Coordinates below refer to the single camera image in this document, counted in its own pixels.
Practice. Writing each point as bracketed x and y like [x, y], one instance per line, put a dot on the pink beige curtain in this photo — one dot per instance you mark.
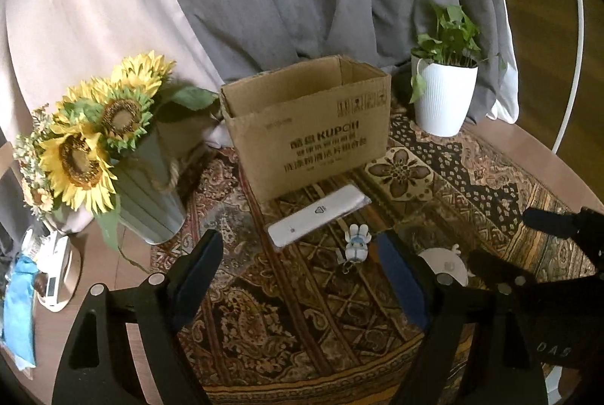
[48, 46]

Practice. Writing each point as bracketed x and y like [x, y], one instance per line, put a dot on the white ribbed plant pot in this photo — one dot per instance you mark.
[441, 96]

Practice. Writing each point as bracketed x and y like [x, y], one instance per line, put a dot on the small nurse doll keychain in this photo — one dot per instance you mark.
[355, 252]

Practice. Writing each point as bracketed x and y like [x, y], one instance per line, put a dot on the patterned persian rug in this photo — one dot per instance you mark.
[288, 321]

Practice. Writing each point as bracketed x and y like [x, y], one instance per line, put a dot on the light blue cloth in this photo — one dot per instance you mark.
[17, 333]

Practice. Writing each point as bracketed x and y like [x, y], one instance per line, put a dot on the white round whale gadget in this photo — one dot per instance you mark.
[448, 261]

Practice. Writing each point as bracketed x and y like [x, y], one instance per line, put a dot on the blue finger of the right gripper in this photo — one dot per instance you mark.
[584, 228]
[498, 274]

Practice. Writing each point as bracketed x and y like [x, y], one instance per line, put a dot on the green pothos plant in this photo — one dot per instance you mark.
[452, 43]

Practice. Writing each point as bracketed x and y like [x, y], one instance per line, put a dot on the sunflower bouquet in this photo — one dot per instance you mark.
[67, 161]

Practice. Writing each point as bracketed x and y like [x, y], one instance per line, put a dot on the white long packaged item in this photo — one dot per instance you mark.
[334, 206]

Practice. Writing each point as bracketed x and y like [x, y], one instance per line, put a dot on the brown cardboard box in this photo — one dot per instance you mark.
[307, 122]

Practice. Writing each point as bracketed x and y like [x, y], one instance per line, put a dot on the grey green flower pot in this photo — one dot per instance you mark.
[150, 206]

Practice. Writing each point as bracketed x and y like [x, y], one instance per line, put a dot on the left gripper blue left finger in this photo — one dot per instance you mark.
[97, 365]

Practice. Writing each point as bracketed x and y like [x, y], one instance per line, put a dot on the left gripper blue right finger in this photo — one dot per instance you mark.
[426, 298]

